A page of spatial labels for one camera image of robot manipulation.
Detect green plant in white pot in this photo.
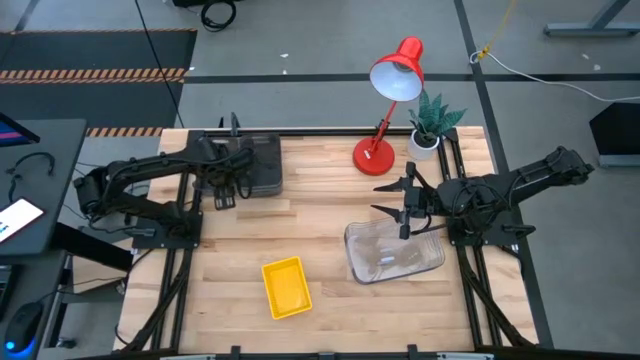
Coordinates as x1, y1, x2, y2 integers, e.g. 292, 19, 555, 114
406, 90, 469, 163

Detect black side desk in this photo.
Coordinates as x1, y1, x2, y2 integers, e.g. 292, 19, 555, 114
0, 118, 89, 262

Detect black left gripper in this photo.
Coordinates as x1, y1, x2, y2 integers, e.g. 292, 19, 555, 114
201, 146, 256, 211

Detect black headset cable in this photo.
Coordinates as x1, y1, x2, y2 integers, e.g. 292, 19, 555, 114
5, 150, 57, 202

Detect computer monitor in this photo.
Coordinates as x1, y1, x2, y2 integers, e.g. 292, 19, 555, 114
0, 111, 42, 149

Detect coiled black cable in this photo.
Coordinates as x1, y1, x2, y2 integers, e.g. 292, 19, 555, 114
199, 0, 238, 33

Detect black computer mouse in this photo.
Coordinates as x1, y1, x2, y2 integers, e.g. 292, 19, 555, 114
3, 300, 46, 357

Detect yellow plastic basket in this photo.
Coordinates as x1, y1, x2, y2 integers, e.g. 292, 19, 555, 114
260, 255, 315, 321

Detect black aluminium table frame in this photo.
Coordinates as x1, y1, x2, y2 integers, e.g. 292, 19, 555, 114
118, 124, 540, 360

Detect black floor mat hazard stripes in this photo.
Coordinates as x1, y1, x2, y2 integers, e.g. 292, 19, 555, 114
0, 28, 199, 139

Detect grey plastic basket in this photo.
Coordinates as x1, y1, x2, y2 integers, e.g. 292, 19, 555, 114
198, 130, 284, 195
198, 185, 285, 200

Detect white cable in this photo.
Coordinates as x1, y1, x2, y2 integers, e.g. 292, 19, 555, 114
468, 49, 640, 104

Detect black box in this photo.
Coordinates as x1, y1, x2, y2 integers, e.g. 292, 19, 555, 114
589, 101, 640, 169

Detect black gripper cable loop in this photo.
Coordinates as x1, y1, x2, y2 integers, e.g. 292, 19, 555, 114
236, 171, 255, 201

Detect long black floor cable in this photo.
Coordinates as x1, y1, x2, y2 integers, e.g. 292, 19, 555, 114
133, 0, 185, 129

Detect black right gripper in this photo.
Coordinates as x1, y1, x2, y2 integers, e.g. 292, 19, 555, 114
370, 161, 444, 241

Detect yellow cable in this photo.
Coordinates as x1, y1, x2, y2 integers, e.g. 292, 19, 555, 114
476, 0, 517, 62

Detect red desk lamp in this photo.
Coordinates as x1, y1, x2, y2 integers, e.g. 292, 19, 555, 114
351, 35, 426, 178

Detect grey metal table leg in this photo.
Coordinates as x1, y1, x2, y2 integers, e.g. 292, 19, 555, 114
543, 0, 640, 39

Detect clear plastic bin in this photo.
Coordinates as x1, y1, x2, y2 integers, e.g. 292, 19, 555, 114
349, 219, 444, 281
343, 215, 447, 286

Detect lit white phone screen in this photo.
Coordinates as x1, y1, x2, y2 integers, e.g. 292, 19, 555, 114
0, 197, 46, 245

